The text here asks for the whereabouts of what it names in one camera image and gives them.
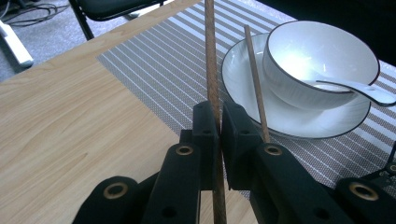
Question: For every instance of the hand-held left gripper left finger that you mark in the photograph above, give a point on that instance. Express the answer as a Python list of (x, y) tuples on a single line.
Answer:
[(180, 186)]

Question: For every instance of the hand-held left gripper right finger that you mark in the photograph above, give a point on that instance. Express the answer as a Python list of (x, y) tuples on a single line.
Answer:
[(280, 186)]

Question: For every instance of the brown wooden chopstick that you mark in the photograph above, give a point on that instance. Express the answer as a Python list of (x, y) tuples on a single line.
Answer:
[(211, 62), (257, 84)]

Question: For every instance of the white plate with dark rim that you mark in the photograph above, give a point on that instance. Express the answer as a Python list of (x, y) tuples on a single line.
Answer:
[(236, 77)]

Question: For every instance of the grey striped placemat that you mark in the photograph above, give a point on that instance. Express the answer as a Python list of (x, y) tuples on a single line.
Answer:
[(155, 68)]

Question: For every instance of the white ceramic spoon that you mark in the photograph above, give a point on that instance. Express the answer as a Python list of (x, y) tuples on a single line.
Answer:
[(373, 93)]

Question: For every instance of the white bowl with dark rim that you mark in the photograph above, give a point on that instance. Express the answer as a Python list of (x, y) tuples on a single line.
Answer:
[(311, 53)]

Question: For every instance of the black folding chair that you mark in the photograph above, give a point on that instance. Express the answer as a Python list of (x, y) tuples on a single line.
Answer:
[(109, 7)]

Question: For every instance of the white desk frame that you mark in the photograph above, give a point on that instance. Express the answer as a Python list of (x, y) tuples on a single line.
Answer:
[(15, 46)]

